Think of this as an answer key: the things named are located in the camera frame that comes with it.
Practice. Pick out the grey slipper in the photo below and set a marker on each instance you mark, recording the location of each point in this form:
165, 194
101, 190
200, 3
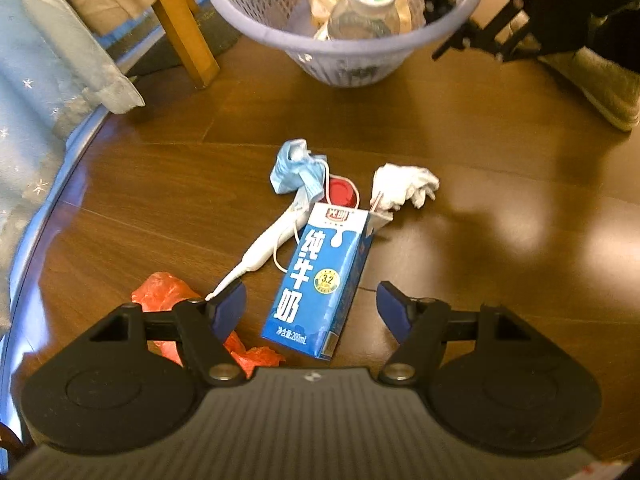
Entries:
600, 90

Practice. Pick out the blue face mask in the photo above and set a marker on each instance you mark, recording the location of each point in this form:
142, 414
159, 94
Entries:
290, 170

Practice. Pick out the white drinking straw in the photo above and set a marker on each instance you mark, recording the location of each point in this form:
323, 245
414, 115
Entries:
376, 200

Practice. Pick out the dark floor mat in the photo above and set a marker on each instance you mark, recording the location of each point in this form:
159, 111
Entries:
215, 30

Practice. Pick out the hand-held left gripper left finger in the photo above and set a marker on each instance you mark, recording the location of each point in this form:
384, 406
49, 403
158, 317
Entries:
230, 306

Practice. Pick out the white toothbrush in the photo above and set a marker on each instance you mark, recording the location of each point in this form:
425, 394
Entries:
265, 247

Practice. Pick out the red bottle cap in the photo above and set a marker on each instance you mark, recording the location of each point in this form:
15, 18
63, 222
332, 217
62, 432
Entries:
342, 192

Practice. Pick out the lavender plastic basket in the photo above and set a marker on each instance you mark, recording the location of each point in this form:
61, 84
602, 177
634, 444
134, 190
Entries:
350, 55

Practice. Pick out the crumpled white tissue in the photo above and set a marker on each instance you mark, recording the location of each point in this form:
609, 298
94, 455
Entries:
400, 185

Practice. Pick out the red plastic bag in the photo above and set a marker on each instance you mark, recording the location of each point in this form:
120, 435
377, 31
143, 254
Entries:
160, 290

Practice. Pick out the blue milk carton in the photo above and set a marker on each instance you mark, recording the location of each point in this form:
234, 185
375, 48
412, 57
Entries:
320, 280

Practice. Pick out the clear plastic water bottle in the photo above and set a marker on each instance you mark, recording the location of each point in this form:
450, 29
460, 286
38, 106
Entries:
370, 15

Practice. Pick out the light blue starry curtain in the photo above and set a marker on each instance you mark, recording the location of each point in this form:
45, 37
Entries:
50, 60

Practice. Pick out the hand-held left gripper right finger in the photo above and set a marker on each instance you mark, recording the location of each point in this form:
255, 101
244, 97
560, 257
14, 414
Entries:
393, 311

